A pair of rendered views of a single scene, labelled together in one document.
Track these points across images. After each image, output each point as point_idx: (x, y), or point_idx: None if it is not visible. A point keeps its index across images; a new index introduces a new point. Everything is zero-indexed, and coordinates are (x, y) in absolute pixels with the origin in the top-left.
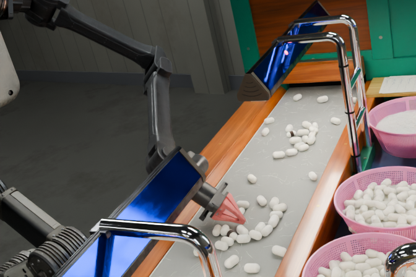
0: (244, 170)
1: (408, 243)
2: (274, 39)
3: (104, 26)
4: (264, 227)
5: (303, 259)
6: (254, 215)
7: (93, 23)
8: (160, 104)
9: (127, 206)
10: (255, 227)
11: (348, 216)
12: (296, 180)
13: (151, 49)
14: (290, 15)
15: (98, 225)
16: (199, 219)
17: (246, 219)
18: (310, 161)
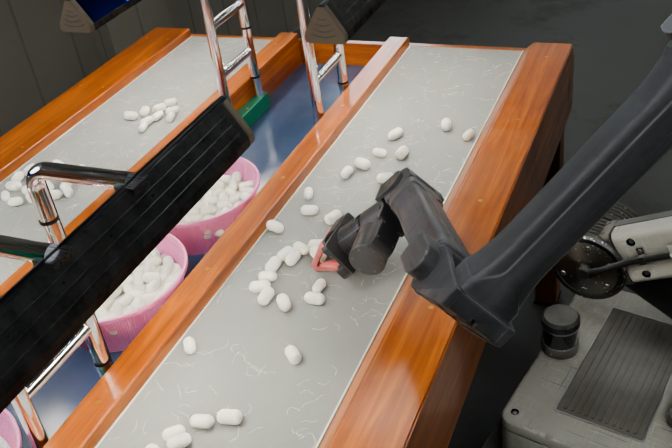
0: (306, 393)
1: None
2: (137, 182)
3: (588, 157)
4: (286, 250)
5: (250, 204)
6: (300, 287)
7: (609, 122)
8: (420, 219)
9: None
10: (299, 252)
11: (177, 271)
12: (218, 351)
13: (464, 267)
14: None
15: None
16: (387, 289)
17: (312, 282)
18: (177, 397)
